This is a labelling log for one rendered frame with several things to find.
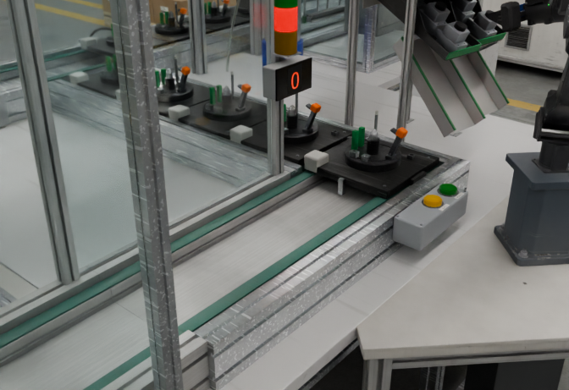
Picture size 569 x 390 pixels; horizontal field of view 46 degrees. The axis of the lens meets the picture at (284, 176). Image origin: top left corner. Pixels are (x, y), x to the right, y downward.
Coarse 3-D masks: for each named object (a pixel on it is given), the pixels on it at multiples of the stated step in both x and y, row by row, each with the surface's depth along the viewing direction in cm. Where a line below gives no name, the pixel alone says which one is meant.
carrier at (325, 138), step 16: (288, 112) 194; (288, 128) 178; (304, 128) 176; (320, 128) 183; (336, 128) 183; (288, 144) 173; (304, 144) 173; (320, 144) 173; (336, 144) 176; (288, 160) 167
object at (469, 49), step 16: (384, 0) 174; (400, 0) 171; (432, 0) 178; (448, 0) 174; (400, 16) 172; (416, 16) 168; (448, 16) 176; (416, 32) 170; (432, 48) 167; (464, 48) 167
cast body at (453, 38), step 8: (448, 24) 165; (456, 24) 164; (464, 24) 165; (440, 32) 167; (448, 32) 165; (456, 32) 163; (464, 32) 164; (440, 40) 168; (448, 40) 166; (456, 40) 164; (464, 40) 167; (448, 48) 167; (456, 48) 165
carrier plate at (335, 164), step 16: (336, 160) 165; (416, 160) 165; (432, 160) 165; (336, 176) 158; (352, 176) 157; (368, 176) 157; (384, 176) 157; (400, 176) 157; (368, 192) 153; (384, 192) 150
